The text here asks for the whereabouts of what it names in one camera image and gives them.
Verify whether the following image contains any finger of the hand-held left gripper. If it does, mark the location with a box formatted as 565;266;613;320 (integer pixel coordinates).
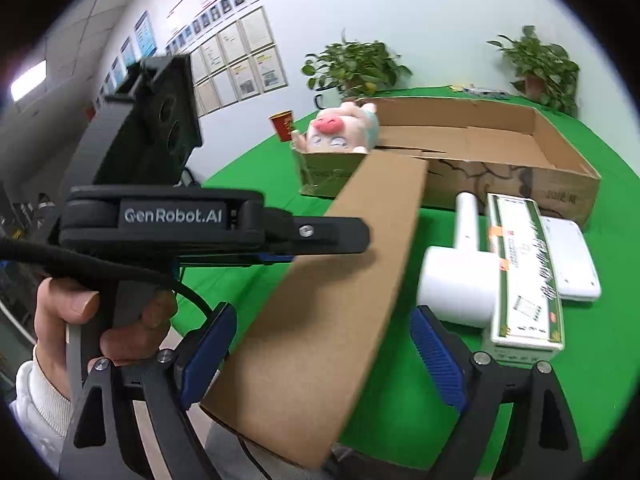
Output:
262;207;371;266

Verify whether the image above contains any large cardboard box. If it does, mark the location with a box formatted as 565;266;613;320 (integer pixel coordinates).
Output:
200;97;602;471

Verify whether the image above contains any potted plant in brown pot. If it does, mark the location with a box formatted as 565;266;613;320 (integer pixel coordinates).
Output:
487;25;581;117

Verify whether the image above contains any pink pig plush toy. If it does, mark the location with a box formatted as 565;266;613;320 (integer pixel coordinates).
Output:
292;101;381;155

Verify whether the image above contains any white flat device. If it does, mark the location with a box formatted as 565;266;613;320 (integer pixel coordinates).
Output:
540;216;602;302

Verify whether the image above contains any green and white medicine box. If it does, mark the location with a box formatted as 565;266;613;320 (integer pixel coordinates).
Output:
485;192;567;367

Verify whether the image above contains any person's left hand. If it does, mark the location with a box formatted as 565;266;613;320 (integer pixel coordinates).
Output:
35;277;178;401

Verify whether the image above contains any group of framed wall certificates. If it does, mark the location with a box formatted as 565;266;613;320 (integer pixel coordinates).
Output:
190;7;290;117

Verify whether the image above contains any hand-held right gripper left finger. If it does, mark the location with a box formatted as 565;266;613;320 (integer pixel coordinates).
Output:
59;302;238;480

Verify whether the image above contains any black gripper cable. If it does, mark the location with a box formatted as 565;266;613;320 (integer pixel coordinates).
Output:
0;239;221;323

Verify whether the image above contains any white hair dryer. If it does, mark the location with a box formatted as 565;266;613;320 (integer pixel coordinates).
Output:
417;192;496;329

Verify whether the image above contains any blue wall poster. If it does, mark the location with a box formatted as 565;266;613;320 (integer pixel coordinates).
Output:
134;10;159;59

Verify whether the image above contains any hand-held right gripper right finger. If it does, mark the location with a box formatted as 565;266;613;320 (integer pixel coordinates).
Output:
410;305;586;480

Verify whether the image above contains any red paper cup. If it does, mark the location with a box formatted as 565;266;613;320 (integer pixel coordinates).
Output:
269;110;297;144

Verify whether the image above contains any ceiling light panel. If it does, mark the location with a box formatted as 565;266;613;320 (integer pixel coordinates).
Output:
11;60;47;102

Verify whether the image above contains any person's left forearm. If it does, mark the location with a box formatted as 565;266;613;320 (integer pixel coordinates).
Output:
9;347;77;463

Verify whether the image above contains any colourful flat packet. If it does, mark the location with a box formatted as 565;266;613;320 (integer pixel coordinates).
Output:
464;85;512;99

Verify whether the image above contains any bushy potted plant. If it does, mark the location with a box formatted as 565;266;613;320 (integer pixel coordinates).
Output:
301;30;414;109

